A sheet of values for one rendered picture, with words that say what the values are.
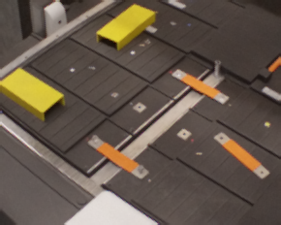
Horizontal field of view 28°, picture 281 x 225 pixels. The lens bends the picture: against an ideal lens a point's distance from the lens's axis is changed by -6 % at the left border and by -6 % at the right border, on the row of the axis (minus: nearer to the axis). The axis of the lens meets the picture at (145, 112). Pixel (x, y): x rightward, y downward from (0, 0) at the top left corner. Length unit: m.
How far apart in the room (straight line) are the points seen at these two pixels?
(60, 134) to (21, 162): 0.20
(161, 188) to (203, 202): 0.09
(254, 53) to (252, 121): 0.24
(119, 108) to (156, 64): 0.17
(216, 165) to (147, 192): 0.16
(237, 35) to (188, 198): 0.54
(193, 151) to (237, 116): 0.15
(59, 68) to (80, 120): 0.19
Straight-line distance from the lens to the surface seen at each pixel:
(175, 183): 1.17
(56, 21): 1.67
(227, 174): 1.20
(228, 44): 1.50
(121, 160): 1.22
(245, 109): 1.33
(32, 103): 1.31
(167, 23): 1.56
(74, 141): 1.26
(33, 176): 1.08
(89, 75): 1.40
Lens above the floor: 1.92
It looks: 45 degrees down
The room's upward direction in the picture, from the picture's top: straight up
